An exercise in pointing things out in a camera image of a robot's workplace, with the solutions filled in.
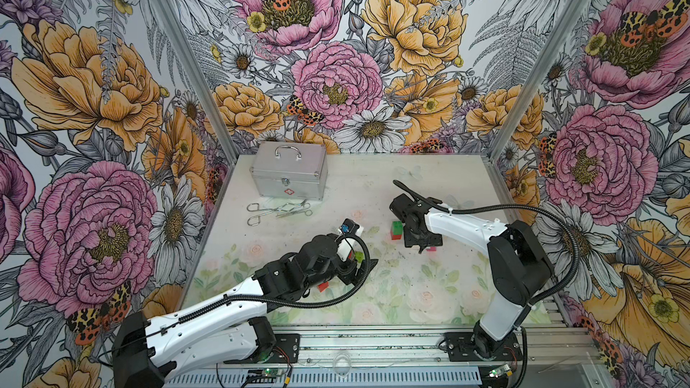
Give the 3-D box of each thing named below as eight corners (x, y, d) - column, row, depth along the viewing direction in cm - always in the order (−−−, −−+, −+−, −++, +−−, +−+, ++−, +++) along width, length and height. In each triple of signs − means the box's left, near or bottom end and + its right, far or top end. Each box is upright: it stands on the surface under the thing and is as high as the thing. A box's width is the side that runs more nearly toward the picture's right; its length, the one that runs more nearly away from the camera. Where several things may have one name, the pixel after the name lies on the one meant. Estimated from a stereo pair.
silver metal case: (260, 201, 108) (248, 171, 95) (274, 152, 126) (264, 121, 113) (324, 201, 108) (320, 171, 95) (328, 152, 126) (326, 121, 113)
